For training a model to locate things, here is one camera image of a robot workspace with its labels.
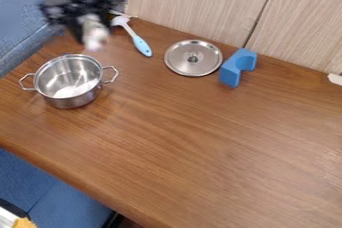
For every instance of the light wooden board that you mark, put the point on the light wooden board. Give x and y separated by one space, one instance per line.
200 2
302 15

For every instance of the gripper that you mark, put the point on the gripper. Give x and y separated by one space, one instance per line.
73 10

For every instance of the silver pot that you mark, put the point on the silver pot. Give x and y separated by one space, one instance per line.
67 75

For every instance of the white plastic piece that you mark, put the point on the white plastic piece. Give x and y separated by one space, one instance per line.
336 79

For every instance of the silver lid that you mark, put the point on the silver lid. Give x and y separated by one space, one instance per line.
193 58

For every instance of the blue block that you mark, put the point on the blue block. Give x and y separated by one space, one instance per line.
234 70

